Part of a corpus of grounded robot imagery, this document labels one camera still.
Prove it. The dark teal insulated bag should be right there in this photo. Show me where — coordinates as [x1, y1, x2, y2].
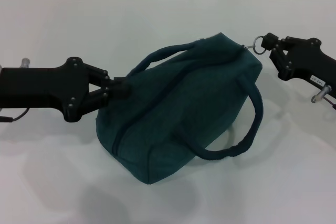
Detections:
[94, 31, 266, 186]

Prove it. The arm connector cable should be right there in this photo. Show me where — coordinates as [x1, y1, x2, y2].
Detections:
[310, 84, 336, 110]
[0, 57, 32, 124]

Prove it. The right arm connector cable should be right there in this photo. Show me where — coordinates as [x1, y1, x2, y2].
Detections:
[310, 84, 336, 110]

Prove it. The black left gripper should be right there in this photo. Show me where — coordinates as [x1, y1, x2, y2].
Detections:
[0, 56, 132, 123]

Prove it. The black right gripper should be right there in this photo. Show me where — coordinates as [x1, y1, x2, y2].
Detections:
[261, 32, 336, 91]

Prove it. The left arm connector cable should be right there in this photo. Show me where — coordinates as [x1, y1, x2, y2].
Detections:
[0, 57, 32, 124]

